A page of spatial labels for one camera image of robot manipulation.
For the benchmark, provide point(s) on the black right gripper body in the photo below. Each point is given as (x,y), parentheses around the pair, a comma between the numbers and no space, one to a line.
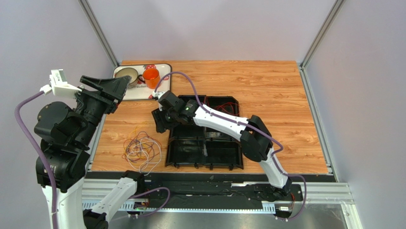
(162,118)

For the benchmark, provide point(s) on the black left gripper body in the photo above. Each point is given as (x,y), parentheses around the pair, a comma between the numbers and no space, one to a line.
(93,105)

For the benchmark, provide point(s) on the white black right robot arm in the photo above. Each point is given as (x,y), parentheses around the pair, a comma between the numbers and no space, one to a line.
(255,140)

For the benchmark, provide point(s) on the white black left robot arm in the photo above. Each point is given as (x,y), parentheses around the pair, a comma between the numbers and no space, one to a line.
(65,137)

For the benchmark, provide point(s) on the grey ceramic mug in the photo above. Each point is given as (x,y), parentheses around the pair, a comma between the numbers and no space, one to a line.
(129,71)

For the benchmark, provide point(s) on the orange translucent cup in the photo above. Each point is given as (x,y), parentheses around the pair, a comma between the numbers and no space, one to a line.
(151,78)

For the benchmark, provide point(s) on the black compartment organizer tray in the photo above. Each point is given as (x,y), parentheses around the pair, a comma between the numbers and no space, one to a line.
(195,146)

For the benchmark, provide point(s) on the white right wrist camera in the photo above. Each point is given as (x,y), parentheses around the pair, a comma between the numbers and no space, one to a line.
(157,95)

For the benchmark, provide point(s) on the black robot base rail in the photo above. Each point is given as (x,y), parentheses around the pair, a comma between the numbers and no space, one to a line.
(216,191)

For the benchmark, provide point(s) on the aluminium frame post left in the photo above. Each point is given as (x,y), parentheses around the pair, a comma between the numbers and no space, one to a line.
(87,9)

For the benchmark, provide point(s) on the aluminium frame post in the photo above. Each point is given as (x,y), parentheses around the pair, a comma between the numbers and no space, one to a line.
(322,32)
(87,9)

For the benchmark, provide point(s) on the aluminium frame post right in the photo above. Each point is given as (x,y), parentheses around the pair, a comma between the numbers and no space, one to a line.
(322,32)

